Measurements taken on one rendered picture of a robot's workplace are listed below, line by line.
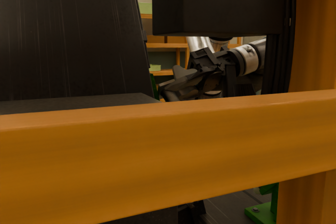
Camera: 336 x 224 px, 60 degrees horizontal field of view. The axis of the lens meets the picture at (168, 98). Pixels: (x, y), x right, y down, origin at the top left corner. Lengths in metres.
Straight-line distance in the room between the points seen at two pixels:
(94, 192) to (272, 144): 0.18
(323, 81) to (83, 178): 0.35
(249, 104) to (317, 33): 0.21
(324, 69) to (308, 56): 0.03
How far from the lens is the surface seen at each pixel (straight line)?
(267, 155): 0.33
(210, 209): 0.85
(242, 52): 0.75
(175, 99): 0.65
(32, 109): 0.48
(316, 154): 0.38
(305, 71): 0.49
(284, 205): 0.57
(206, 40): 0.97
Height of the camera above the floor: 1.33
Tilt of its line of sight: 10 degrees down
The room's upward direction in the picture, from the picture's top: straight up
